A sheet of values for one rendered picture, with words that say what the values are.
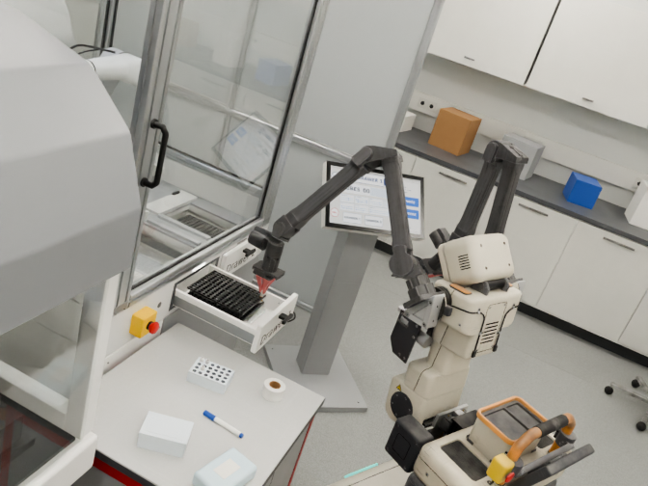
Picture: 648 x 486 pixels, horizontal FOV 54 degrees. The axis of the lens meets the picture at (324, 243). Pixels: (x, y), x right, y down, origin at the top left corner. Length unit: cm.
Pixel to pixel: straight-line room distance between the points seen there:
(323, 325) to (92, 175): 223
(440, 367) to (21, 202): 151
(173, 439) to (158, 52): 98
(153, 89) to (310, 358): 205
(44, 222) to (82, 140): 16
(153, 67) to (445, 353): 127
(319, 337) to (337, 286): 31
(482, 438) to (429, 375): 26
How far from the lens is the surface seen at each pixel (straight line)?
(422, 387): 222
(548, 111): 541
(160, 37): 162
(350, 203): 291
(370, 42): 356
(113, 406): 193
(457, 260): 204
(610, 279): 497
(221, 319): 215
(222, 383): 201
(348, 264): 311
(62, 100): 120
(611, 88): 503
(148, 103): 166
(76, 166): 116
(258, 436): 193
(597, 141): 544
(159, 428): 181
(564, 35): 502
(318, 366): 344
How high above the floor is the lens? 205
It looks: 24 degrees down
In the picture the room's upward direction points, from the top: 18 degrees clockwise
